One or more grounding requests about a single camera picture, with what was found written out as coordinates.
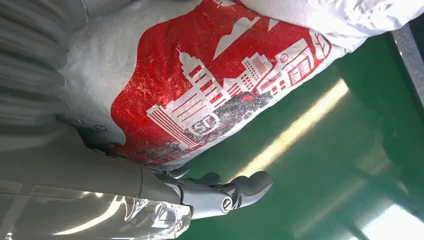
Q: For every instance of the green conveyor belt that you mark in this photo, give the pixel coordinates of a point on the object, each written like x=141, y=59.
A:
x=331, y=165

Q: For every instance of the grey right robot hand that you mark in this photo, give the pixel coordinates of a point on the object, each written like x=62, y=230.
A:
x=66, y=185

